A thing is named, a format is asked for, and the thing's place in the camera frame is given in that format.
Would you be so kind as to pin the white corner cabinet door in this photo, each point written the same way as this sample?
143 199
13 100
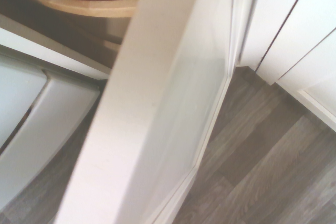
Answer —
147 103

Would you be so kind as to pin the white under-sink cabinet door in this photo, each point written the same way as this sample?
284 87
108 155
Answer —
291 37

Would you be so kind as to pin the white electric stove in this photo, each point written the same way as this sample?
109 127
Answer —
31 119

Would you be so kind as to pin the wooden lazy susan shelf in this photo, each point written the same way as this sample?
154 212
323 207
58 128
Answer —
111 45
99 6

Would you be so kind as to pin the white kitchen base cabinet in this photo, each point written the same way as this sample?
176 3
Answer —
252 11

